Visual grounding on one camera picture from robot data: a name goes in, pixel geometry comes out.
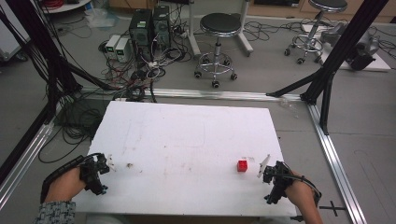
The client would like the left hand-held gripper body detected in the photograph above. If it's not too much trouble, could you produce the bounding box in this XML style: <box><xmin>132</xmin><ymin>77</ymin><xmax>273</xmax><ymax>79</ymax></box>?
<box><xmin>78</xmin><ymin>152</ymin><xmax>111</xmax><ymax>197</ymax></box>

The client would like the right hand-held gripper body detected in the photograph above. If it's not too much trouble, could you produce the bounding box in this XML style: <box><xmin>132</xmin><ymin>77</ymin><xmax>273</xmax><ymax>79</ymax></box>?
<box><xmin>262</xmin><ymin>160</ymin><xmax>295</xmax><ymax>205</ymax></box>

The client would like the person's right hand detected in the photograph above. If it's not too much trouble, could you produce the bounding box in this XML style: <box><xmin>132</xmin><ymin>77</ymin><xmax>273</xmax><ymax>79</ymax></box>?
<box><xmin>284</xmin><ymin>171</ymin><xmax>317</xmax><ymax>203</ymax></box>

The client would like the person's left hand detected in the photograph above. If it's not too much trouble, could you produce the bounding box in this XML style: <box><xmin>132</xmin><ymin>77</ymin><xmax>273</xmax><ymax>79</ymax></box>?
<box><xmin>45</xmin><ymin>167</ymin><xmax>87</xmax><ymax>203</ymax></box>

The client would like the white foam board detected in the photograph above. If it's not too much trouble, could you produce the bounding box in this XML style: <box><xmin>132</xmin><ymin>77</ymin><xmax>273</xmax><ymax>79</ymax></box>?
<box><xmin>72</xmin><ymin>100</ymin><xmax>298</xmax><ymax>217</ymax></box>

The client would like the white power supply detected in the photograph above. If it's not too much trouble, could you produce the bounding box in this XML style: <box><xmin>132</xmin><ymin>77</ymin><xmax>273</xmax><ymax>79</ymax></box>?
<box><xmin>114</xmin><ymin>36</ymin><xmax>133</xmax><ymax>63</ymax></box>
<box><xmin>105</xmin><ymin>34</ymin><xmax>121</xmax><ymax>59</ymax></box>

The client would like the black computer tower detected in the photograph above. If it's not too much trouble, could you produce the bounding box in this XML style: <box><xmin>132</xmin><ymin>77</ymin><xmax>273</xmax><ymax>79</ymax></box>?
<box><xmin>128</xmin><ymin>8</ymin><xmax>154</xmax><ymax>62</ymax></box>
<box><xmin>151</xmin><ymin>5</ymin><xmax>172</xmax><ymax>50</ymax></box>

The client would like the clear plastic bag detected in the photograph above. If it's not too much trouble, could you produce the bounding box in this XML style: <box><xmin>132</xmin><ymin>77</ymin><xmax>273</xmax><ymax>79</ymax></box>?
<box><xmin>84</xmin><ymin>7</ymin><xmax>120</xmax><ymax>31</ymax></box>

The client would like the black round stool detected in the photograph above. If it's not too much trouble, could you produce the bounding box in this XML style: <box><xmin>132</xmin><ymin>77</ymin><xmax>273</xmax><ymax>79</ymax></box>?
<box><xmin>283</xmin><ymin>0</ymin><xmax>348</xmax><ymax>65</ymax></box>
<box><xmin>193</xmin><ymin>12</ymin><xmax>243</xmax><ymax>89</ymax></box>

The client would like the grey machine on white board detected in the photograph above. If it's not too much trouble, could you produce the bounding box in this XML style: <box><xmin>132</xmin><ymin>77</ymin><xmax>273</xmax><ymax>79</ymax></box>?
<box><xmin>319</xmin><ymin>21</ymin><xmax>392</xmax><ymax>73</ymax></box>

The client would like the white panel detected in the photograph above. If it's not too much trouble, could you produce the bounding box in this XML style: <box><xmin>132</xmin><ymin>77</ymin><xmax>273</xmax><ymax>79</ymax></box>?
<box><xmin>0</xmin><ymin>0</ymin><xmax>31</xmax><ymax>63</ymax></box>

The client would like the round white table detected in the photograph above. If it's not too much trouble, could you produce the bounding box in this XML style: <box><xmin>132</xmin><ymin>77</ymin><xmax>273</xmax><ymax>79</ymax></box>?
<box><xmin>39</xmin><ymin>0</ymin><xmax>92</xmax><ymax>14</ymax></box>

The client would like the aluminium floor rail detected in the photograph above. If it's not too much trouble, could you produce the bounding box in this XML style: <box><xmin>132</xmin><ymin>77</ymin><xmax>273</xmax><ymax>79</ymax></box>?
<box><xmin>78</xmin><ymin>86</ymin><xmax>303</xmax><ymax>103</ymax></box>
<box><xmin>306</xmin><ymin>102</ymin><xmax>368</xmax><ymax>224</ymax></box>
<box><xmin>0</xmin><ymin>102</ymin><xmax>62</xmax><ymax>211</ymax></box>

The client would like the tangle of black cables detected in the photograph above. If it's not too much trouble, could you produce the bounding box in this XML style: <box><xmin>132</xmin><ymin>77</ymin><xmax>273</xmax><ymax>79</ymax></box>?
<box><xmin>36</xmin><ymin>8</ymin><xmax>194</xmax><ymax>164</ymax></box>

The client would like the black frame post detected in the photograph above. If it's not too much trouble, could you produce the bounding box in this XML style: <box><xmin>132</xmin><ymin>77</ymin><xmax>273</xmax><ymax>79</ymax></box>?
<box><xmin>0</xmin><ymin>0</ymin><xmax>120</xmax><ymax>185</ymax></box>
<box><xmin>266</xmin><ymin>0</ymin><xmax>390</xmax><ymax>136</ymax></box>

